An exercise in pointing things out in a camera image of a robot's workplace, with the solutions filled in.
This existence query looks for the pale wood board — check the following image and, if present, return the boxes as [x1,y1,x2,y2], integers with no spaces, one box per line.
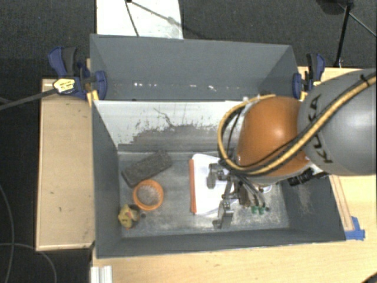
[35,75,97,252]

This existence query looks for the grey metal bin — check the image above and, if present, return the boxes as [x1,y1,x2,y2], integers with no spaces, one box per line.
[89,34,347,259]

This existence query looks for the black cylinder on white bracket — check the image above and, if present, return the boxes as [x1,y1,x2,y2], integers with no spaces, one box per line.
[286,161,328,187]

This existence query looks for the dark grey sponge block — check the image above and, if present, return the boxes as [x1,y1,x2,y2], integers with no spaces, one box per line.
[121,149,174,189]

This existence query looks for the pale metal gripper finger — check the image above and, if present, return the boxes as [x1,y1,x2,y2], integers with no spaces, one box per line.
[206,163,226,189]
[212,201,236,229]

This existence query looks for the white notepad with orange spine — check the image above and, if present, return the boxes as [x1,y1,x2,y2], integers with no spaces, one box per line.
[188,153,237,216]

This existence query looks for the yellow toy animal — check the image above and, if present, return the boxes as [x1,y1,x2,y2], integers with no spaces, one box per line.
[117,203,147,230]

